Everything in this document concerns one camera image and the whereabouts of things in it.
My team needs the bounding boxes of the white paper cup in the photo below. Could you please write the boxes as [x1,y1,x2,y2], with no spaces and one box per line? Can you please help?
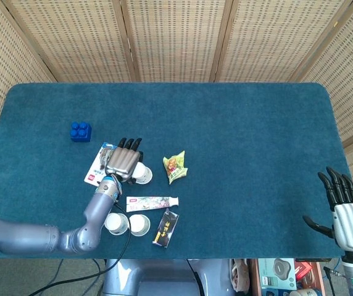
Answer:
[104,212,130,236]
[131,162,153,185]
[128,213,151,237]

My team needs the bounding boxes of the blue floor cable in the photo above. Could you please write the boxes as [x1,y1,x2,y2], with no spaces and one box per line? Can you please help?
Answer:
[45,258,65,286]

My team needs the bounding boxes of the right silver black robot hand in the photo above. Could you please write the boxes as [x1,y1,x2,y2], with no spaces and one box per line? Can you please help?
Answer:
[302,166,353,253]

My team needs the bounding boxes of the green snack packet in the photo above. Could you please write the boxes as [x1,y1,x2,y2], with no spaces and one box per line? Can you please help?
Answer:
[162,150,189,185]

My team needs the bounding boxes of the brown crumpled cloth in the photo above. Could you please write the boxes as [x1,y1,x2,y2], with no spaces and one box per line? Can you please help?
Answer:
[230,258,252,292]

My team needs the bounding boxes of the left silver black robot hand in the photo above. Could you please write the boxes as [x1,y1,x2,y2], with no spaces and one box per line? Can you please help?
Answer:
[104,137,145,185]

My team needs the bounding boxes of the correction tape blister pack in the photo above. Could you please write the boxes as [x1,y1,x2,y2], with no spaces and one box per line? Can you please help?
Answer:
[83,142,118,186]

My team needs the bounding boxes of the white floral toothpaste tube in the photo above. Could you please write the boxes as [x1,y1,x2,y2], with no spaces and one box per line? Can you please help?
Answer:
[126,196,180,213]

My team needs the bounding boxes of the teal product box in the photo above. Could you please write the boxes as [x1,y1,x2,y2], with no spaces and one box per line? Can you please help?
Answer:
[258,258,297,292]

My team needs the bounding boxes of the grey-blue robot torso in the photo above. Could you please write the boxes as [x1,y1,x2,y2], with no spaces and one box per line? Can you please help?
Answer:
[102,258,236,296]

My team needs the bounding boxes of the black purple small box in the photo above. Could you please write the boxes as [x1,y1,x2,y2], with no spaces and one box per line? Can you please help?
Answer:
[152,208,180,249]

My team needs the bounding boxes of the blue table mat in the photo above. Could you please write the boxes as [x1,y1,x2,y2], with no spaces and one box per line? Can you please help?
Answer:
[0,82,353,260]

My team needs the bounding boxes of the red small box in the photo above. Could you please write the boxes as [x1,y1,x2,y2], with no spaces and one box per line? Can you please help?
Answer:
[295,261,314,282]

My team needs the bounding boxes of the black cable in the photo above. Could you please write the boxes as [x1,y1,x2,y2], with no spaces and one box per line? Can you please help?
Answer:
[33,199,131,296]

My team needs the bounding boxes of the bamboo folding screen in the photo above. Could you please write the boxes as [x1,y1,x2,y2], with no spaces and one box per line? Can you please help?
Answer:
[0,0,353,232]

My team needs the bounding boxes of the blue building block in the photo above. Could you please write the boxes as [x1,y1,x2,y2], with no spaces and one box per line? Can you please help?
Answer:
[70,121,93,143]

